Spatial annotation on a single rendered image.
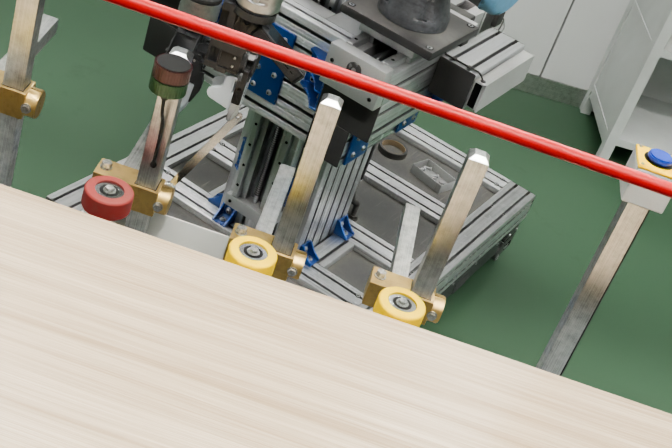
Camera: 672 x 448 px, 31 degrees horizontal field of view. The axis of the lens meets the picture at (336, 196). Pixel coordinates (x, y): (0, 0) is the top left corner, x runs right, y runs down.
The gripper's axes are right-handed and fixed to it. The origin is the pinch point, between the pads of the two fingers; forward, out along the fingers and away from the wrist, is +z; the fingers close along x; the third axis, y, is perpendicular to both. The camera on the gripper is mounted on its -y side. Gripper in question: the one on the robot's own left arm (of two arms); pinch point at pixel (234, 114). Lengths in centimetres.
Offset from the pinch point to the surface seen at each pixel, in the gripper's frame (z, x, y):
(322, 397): 10, 48, -28
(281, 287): 10.2, 27.5, -17.3
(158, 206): 15.7, 10.8, 6.4
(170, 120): -0.1, 9.5, 8.8
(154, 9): -74, 121, -3
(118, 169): 14.0, 7.2, 15.2
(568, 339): 13, 9, -66
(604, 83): 76, -256, -112
